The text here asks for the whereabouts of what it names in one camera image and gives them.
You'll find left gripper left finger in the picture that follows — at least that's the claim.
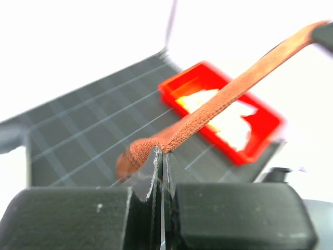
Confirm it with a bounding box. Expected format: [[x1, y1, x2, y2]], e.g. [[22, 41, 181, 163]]
[[1, 147, 162, 249]]

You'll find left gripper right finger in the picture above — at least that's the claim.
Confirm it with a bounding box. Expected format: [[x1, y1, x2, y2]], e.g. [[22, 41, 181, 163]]
[[163, 154, 319, 249]]

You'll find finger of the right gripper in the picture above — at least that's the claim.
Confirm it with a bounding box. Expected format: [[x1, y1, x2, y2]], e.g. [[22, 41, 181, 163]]
[[311, 22, 333, 54]]

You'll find brown towel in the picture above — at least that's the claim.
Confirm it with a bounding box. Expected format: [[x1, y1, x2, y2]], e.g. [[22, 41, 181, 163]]
[[116, 20, 329, 182]]

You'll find blue white cloth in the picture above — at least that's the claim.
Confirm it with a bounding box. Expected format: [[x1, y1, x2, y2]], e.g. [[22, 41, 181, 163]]
[[215, 101, 258, 152]]

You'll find red plastic bin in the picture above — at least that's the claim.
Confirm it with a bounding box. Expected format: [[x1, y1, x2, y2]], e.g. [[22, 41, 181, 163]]
[[158, 61, 285, 165]]

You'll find colourful patterned cloth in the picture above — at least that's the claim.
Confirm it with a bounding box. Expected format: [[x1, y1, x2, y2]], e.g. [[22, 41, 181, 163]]
[[176, 89, 219, 114]]

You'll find right aluminium frame post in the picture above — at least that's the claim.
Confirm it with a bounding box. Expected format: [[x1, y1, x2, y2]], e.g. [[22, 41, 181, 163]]
[[163, 0, 178, 51]]

